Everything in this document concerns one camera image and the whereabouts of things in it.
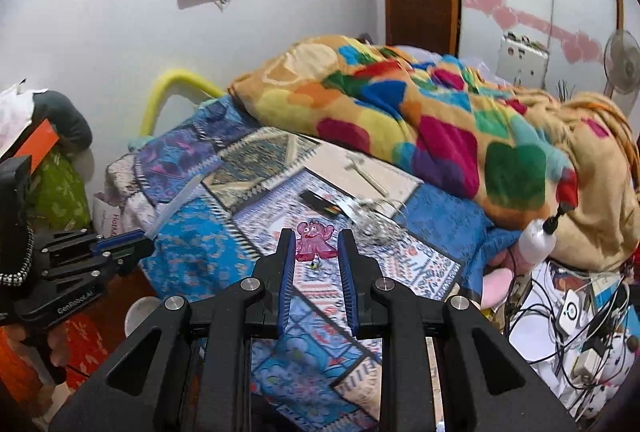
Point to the small white cabinet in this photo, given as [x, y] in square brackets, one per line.
[520, 59]

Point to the white cloth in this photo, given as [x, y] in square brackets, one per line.
[15, 112]

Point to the blue patchwork quilt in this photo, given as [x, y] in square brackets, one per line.
[200, 247]

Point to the black colour pencil packet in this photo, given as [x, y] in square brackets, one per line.
[322, 202]

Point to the white printed bag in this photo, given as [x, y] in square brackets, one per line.
[107, 217]

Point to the white plastic tool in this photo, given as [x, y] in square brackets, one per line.
[367, 177]

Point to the yellow foam bed rail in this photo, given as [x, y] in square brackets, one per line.
[165, 82]

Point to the green bag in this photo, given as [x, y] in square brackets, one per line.
[60, 192]

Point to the clear plastic wrapper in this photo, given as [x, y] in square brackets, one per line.
[372, 222]

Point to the orange patterned cloth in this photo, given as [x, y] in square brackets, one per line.
[82, 347]

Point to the colourful heart blanket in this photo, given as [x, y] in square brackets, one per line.
[400, 112]

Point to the pink figure sticker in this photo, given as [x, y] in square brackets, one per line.
[312, 239]

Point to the white plastic strip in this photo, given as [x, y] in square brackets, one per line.
[175, 207]

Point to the white waste bin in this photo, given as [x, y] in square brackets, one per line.
[140, 312]

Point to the pale pink plush toy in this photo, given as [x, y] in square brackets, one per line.
[495, 282]

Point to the dark grey cushion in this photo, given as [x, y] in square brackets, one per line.
[65, 117]

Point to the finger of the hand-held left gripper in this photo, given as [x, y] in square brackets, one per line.
[125, 258]
[120, 239]

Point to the clear bottle with black pump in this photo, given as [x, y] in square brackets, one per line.
[537, 242]

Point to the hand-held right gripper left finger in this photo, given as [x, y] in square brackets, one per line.
[286, 272]

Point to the orange box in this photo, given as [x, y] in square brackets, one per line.
[40, 139]

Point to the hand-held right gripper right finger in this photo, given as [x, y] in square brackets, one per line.
[348, 282]

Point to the standing fan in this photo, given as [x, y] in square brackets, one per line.
[622, 57]

